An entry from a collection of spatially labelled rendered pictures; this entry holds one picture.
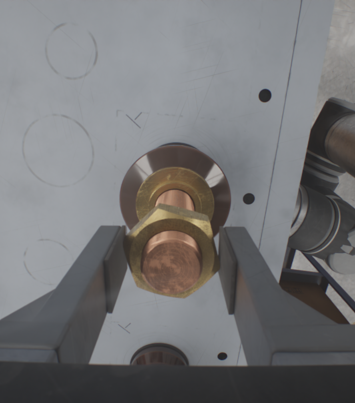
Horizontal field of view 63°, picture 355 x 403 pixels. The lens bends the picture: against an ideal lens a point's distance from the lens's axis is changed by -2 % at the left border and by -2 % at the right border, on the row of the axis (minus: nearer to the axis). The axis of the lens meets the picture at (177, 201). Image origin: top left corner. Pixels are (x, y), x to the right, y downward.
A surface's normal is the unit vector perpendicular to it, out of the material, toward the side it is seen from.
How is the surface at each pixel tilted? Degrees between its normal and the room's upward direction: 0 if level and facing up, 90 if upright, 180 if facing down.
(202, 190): 0
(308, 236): 18
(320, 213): 33
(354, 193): 0
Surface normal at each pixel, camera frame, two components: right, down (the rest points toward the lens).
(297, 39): 0.18, 0.29
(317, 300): 0.11, -0.95
